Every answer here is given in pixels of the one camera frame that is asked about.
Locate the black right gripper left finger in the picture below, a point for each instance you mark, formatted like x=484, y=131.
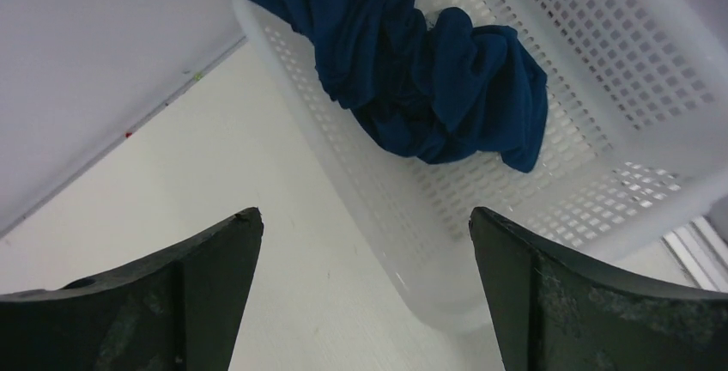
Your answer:
x=176, y=309

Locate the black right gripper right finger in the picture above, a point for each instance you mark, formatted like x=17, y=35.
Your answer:
x=554, y=308

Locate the blue t-shirt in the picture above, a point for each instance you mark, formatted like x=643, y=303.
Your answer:
x=437, y=91

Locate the white perforated plastic basket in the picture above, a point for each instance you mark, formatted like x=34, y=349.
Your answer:
x=635, y=144

